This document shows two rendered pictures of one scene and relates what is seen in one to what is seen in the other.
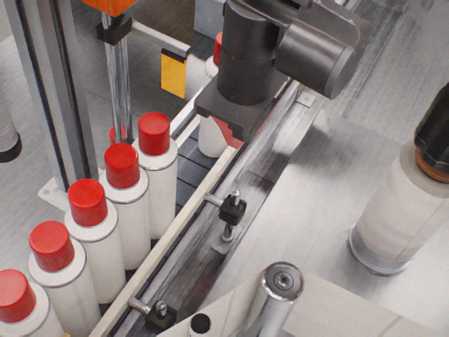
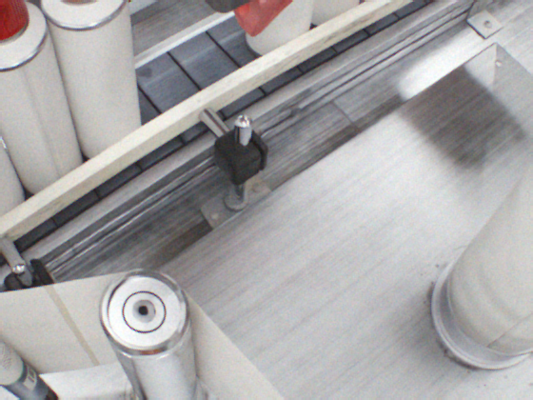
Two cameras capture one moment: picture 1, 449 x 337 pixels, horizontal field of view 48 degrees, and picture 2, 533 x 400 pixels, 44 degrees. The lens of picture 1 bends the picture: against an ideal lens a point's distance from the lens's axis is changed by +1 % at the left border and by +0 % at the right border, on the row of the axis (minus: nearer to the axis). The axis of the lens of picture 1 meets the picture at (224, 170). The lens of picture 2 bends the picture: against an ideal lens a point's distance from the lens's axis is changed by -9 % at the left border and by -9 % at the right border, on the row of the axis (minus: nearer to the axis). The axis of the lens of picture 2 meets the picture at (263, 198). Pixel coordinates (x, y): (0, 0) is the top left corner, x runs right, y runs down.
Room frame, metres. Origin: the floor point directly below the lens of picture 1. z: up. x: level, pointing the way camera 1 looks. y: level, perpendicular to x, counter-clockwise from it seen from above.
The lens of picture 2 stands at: (0.14, -0.14, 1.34)
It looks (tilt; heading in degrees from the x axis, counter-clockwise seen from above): 63 degrees down; 23
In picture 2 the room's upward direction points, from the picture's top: 9 degrees clockwise
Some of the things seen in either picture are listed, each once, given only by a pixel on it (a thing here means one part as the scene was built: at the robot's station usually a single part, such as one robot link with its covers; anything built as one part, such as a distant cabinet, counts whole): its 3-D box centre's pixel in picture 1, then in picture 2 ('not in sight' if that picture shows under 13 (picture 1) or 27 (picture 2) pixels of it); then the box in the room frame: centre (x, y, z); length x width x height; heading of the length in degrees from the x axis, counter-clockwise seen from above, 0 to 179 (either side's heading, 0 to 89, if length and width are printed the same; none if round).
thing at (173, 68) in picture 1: (173, 73); not in sight; (0.40, 0.07, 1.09); 0.03 x 0.01 x 0.06; 69
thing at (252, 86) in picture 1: (246, 72); not in sight; (0.39, 0.00, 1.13); 0.10 x 0.07 x 0.07; 159
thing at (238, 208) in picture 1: (231, 215); (241, 164); (0.37, -0.02, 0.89); 0.03 x 0.03 x 0.12; 69
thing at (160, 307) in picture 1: (150, 315); (28, 278); (0.21, 0.06, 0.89); 0.06 x 0.03 x 0.12; 69
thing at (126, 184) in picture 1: (126, 210); (24, 90); (0.29, 0.10, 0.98); 0.05 x 0.05 x 0.20
